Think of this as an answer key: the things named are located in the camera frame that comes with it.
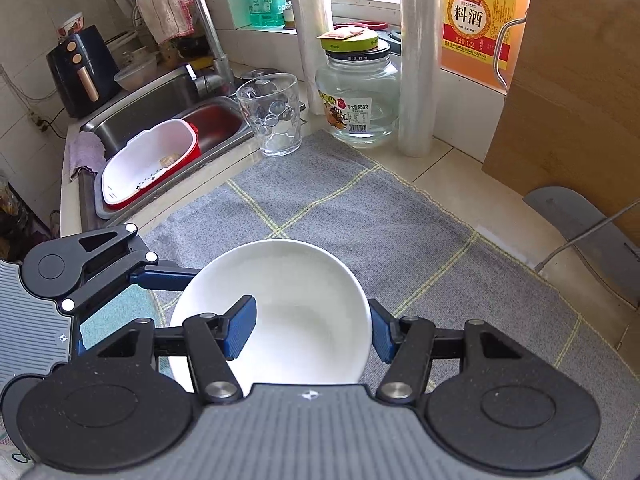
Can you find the plastic wrap roll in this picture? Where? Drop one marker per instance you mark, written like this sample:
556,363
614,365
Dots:
421,47

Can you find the orange cooking wine jug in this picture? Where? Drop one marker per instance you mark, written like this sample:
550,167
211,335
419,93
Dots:
481,39

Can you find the black air fryer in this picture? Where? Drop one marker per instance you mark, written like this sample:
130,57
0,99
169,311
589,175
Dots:
83,72

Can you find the red white colander basket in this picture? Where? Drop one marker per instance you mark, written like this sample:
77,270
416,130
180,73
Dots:
150,157

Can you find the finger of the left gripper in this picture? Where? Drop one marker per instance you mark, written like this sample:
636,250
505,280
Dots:
162,277

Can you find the grey checked mat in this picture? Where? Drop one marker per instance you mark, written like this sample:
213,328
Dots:
414,257

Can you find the bamboo cutting board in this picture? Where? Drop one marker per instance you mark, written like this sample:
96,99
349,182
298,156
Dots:
617,21

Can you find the wire rack stand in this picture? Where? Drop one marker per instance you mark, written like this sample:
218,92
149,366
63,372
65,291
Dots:
571,119

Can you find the white bag roll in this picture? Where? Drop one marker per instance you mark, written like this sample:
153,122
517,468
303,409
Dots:
312,19

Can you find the steel sink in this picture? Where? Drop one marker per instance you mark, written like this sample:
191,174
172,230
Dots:
179,94

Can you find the large glass jar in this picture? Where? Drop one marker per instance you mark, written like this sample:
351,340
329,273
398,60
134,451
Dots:
359,86

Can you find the white pink dishcloth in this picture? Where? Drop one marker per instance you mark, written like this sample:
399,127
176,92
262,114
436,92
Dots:
166,19

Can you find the purple rag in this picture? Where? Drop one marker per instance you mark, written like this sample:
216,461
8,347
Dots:
87,152

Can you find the kitchen knife black handle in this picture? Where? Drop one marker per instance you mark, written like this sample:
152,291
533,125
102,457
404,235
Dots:
602,247

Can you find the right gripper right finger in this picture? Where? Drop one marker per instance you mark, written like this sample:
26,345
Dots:
406,345

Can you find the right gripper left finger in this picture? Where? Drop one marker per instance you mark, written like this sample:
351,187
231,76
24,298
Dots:
212,340

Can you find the glass mug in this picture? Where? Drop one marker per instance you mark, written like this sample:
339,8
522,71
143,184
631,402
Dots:
270,106

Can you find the white shallow bowl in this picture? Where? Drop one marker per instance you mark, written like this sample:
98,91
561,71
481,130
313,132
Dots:
313,324

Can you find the metal faucet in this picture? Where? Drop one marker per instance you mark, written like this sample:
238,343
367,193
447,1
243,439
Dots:
221,61

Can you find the teal cloth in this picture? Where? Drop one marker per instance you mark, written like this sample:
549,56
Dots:
133,302

